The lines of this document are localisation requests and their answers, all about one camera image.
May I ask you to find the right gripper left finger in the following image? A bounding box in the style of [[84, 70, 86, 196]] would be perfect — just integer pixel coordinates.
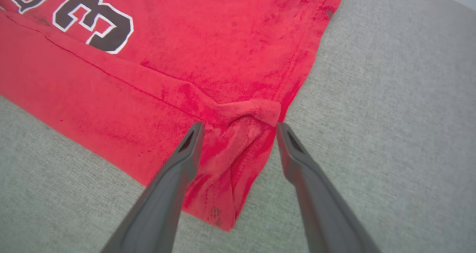
[[101, 122, 205, 253]]

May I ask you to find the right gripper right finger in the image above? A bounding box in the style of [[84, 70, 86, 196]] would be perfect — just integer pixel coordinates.
[[276, 122, 381, 253]]

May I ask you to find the red Bulls basketball jersey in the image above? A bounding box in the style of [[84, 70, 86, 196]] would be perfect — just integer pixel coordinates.
[[0, 0, 347, 232]]

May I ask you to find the grey fabric sofa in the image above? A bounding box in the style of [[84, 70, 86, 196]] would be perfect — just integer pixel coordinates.
[[0, 0, 476, 253]]

